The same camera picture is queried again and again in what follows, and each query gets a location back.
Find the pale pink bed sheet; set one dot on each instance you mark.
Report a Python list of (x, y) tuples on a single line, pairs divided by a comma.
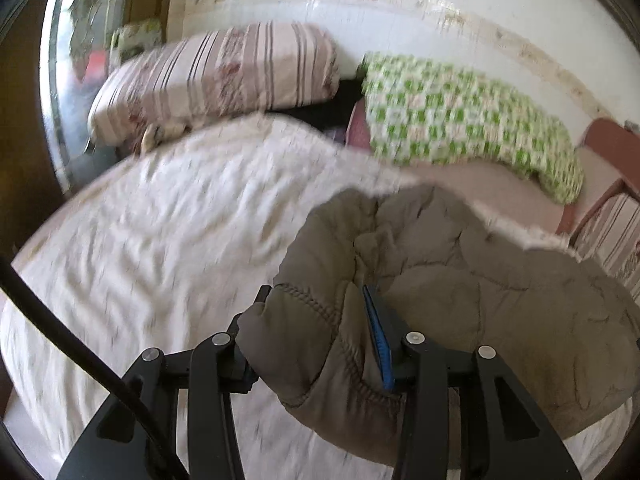
[(525, 195)]

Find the reddish pink pillow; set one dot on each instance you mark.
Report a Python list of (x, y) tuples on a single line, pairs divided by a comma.
[(357, 130)]

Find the brown wooden door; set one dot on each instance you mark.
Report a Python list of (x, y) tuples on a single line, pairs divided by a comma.
[(25, 160)]

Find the striped floral seat cushion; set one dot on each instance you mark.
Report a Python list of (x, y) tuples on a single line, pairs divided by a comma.
[(615, 245)]

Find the white leaf-print duvet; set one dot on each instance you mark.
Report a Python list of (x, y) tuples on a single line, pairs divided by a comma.
[(175, 235)]

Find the leaded glass window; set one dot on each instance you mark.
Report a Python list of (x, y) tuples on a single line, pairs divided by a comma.
[(65, 85)]

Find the cream floral cloth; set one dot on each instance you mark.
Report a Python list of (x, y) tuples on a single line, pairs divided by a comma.
[(160, 137)]

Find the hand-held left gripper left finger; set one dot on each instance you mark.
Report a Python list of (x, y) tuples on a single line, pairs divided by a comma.
[(240, 365)]

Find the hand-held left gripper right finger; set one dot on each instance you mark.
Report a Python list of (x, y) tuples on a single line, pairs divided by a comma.
[(380, 345)]

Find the black cloth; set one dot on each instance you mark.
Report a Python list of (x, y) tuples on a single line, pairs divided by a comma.
[(330, 110)]

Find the brown pink armchair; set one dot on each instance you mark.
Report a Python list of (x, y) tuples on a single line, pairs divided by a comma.
[(610, 145)]

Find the small green floral bundle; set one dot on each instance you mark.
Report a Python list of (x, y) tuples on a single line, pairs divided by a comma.
[(135, 37)]

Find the striped floral pillow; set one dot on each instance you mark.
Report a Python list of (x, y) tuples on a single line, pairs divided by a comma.
[(225, 70)]

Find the grey-brown hooded puffer jacket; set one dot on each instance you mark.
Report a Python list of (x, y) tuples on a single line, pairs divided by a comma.
[(475, 285)]

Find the green checked blanket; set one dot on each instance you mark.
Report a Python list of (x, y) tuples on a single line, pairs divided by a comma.
[(450, 115)]

